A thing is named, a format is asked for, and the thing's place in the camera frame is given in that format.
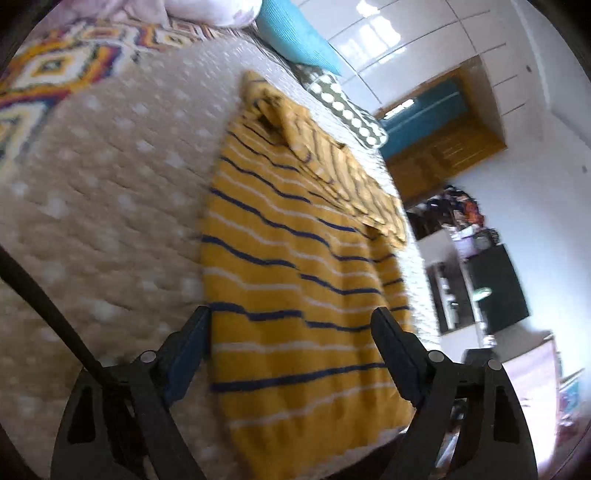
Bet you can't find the black cable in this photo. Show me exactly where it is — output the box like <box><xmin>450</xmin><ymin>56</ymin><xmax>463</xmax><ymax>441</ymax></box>
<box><xmin>0</xmin><ymin>244</ymin><xmax>114</xmax><ymax>386</ymax></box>

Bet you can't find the wooden door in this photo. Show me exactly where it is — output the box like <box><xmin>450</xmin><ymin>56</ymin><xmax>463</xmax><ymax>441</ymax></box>
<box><xmin>375</xmin><ymin>65</ymin><xmax>509</xmax><ymax>205</ymax></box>

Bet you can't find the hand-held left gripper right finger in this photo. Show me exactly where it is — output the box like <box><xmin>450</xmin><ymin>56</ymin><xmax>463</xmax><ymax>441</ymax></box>
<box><xmin>370</xmin><ymin>306</ymin><xmax>539</xmax><ymax>480</ymax></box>

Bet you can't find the white shelf unit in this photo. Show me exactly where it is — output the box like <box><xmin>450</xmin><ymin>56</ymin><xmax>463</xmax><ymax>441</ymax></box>
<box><xmin>409</xmin><ymin>225</ymin><xmax>502</xmax><ymax>354</ymax></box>

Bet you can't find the pink floral quilt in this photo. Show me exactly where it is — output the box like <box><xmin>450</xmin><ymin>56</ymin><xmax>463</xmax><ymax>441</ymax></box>
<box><xmin>108</xmin><ymin>0</ymin><xmax>265</xmax><ymax>27</ymax></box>

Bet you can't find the colourful patterned bed sheet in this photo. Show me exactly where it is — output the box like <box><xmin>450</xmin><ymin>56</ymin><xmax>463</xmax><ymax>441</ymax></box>
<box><xmin>0</xmin><ymin>16</ymin><xmax>227</xmax><ymax>160</ymax></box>

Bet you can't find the black television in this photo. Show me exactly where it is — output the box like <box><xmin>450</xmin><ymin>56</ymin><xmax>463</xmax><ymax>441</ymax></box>
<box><xmin>465</xmin><ymin>244</ymin><xmax>531</xmax><ymax>336</ymax></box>

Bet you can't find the teal pillow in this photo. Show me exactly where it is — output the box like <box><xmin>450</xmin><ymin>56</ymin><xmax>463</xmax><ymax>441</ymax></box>
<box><xmin>255</xmin><ymin>0</ymin><xmax>346</xmax><ymax>77</ymax></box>

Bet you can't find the beige dotted blanket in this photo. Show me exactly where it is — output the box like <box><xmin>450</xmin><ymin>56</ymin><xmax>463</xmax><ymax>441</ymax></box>
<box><xmin>0</xmin><ymin>32</ymin><xmax>441</xmax><ymax>480</ymax></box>

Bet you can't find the pile of dark clothes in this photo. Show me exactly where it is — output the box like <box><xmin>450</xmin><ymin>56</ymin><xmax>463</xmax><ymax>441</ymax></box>
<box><xmin>405</xmin><ymin>184</ymin><xmax>503</xmax><ymax>241</ymax></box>

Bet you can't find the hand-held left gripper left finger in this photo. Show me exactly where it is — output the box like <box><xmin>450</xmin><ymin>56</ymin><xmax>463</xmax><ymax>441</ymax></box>
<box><xmin>50</xmin><ymin>305</ymin><xmax>213</xmax><ymax>480</ymax></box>

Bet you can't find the white glossy wardrobe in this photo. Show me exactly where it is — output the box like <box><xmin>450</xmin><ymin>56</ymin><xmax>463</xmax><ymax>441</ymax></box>
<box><xmin>295</xmin><ymin>0</ymin><xmax>591</xmax><ymax>139</ymax></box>

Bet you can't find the green white-dotted bolster pillow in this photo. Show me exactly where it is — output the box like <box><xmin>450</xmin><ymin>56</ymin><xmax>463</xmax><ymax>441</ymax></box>
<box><xmin>301</xmin><ymin>69</ymin><xmax>389</xmax><ymax>150</ymax></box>

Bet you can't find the yellow striped sweater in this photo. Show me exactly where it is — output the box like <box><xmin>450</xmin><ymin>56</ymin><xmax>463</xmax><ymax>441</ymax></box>
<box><xmin>199</xmin><ymin>70</ymin><xmax>416</xmax><ymax>480</ymax></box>

